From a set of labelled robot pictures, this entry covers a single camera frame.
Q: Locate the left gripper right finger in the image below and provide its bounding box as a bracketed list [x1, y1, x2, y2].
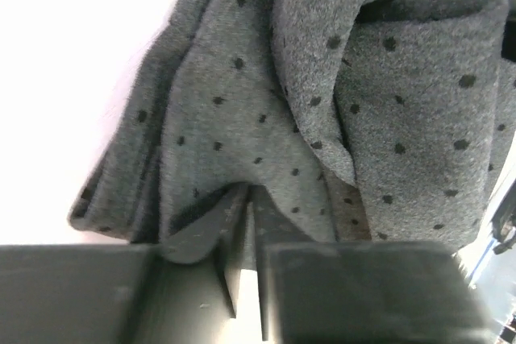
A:
[252, 187, 490, 343]

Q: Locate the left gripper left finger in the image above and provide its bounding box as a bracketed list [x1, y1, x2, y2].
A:
[1, 186, 248, 343]

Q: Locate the dark grey dotted skirt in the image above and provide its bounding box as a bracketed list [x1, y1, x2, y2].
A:
[69, 0, 515, 251]

